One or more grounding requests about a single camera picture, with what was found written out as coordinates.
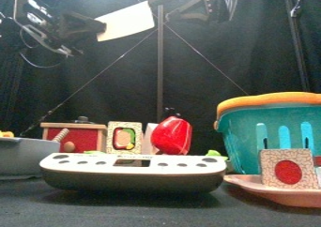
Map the black cloth backdrop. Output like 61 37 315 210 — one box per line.
0 0 321 175

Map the metal snap hook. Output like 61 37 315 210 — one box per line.
290 0 305 19

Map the thin black vertical pole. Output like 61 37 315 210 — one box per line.
155 4 166 123

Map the dark round knob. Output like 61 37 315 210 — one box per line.
73 115 91 124

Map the light wooden toy stick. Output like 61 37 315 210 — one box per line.
50 128 71 144

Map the yellow orange toy food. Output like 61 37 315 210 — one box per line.
0 129 16 139

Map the red wooden toy box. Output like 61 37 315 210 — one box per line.
38 121 109 154

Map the white rice sushi block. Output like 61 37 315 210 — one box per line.
105 120 145 156

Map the grey plastic toy bowl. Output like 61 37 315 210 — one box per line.
0 136 61 177

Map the red toy bell pepper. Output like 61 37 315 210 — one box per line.
149 115 194 156

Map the teal basket orange rim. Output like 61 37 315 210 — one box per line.
212 91 321 175

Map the green sliced toy fruit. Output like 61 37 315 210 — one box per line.
203 149 230 162

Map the white toy kitchen scale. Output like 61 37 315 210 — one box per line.
38 152 228 194

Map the pink plastic tray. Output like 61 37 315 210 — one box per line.
222 173 321 209

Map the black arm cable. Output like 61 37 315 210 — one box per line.
17 33 65 70

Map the thin diagonal brace wire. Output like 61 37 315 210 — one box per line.
18 28 159 137
121 0 251 97

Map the black frame post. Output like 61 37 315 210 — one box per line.
282 0 311 93

